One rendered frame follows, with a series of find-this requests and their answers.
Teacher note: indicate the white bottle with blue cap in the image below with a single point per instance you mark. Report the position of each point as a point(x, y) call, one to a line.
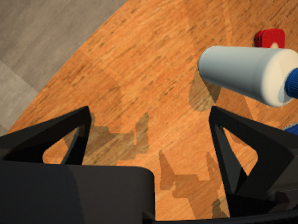
point(267, 75)

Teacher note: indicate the red mint tin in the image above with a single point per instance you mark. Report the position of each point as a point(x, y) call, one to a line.
point(270, 38)

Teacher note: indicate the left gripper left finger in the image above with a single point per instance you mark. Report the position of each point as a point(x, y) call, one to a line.
point(29, 144)

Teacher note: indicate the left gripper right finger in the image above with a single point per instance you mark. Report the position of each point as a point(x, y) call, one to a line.
point(275, 169)

